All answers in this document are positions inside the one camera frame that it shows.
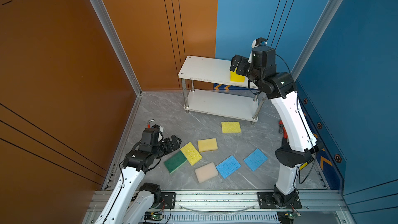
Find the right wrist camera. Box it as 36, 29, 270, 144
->
251, 37, 267, 48

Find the yellow black caliper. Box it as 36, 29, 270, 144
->
299, 162, 308, 171

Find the red handled hex key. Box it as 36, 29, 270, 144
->
147, 119, 155, 128

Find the blue cellulose sponge left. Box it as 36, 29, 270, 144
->
216, 156, 241, 179

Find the left green circuit board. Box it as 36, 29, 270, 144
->
143, 212, 164, 223

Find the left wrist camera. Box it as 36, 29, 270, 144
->
150, 124, 165, 141

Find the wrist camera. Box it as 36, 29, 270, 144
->
150, 124, 165, 141
251, 37, 267, 48

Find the red pipe wrench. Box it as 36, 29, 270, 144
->
279, 120, 288, 139

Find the white two-tier shelf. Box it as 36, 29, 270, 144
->
178, 56, 265, 123

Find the blue cellulose sponge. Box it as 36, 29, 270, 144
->
244, 148, 268, 172
216, 156, 241, 179

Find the bright yellow foam sponge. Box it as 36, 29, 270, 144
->
230, 71, 246, 83

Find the green scouring sponge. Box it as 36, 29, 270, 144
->
164, 151, 187, 174

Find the beige foam sponge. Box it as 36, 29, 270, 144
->
195, 162, 219, 183

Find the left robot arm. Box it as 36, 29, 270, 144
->
95, 125, 182, 224

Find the pale yellow orange-backed sponge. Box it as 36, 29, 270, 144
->
198, 138, 218, 152

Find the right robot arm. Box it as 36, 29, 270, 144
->
230, 38, 323, 208

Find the light yellow cellulose sponge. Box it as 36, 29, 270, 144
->
221, 122, 241, 133

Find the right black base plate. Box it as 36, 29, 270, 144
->
257, 190, 302, 209

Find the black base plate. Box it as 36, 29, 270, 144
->
153, 191, 176, 209
257, 190, 302, 209

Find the blue cellulose sponge right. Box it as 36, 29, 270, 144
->
244, 148, 268, 172

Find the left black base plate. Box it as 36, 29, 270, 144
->
153, 191, 176, 209

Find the right green circuit board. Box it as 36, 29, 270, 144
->
277, 212, 301, 224

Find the green circuit board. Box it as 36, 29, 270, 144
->
143, 212, 164, 223
277, 212, 301, 224

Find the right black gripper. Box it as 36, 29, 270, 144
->
231, 54, 265, 89

